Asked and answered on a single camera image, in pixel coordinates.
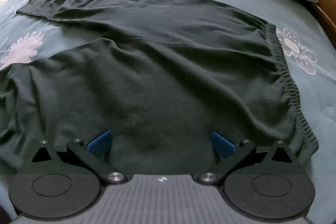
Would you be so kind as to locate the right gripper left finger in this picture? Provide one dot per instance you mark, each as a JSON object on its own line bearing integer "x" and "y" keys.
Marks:
{"x": 62, "y": 181}

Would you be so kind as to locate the dark green trousers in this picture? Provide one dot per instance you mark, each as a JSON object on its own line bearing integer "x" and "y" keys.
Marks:
{"x": 163, "y": 76}

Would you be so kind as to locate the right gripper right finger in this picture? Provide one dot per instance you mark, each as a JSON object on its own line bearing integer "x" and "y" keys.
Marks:
{"x": 259, "y": 182}

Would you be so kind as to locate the green floral bed sheet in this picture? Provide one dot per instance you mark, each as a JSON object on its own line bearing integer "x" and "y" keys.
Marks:
{"x": 309, "y": 54}

